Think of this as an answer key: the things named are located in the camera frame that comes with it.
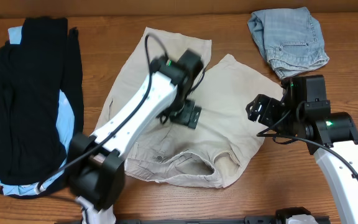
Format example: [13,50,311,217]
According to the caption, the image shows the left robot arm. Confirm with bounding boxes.
[67,49,204,223]

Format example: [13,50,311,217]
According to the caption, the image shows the black garment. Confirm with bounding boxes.
[0,17,84,191]

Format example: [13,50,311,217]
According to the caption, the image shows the beige khaki shorts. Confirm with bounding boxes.
[97,28,282,188]

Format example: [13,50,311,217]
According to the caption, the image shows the folded light blue jeans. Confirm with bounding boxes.
[247,7,329,80]

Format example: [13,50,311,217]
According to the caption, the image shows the light blue garment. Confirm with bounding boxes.
[0,26,76,197]

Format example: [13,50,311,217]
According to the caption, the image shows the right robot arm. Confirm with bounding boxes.
[246,75,358,223]

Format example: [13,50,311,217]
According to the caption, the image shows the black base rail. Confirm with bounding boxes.
[54,206,331,224]

